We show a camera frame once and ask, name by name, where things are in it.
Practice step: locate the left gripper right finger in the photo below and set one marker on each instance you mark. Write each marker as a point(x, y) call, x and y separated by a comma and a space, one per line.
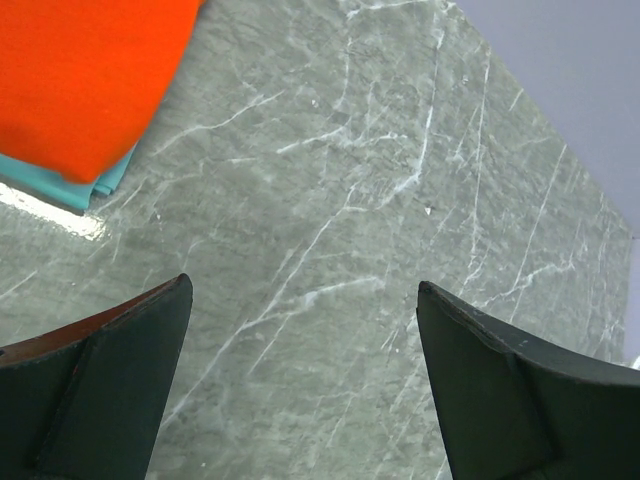
point(511, 405)

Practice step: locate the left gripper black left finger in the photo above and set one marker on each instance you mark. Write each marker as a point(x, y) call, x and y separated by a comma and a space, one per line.
point(86, 401)

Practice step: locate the orange t-shirt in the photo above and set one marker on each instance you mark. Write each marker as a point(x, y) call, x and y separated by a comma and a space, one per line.
point(82, 80)

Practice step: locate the folded mint green t-shirt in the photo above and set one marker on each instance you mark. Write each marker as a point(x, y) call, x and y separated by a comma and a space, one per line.
point(51, 187)

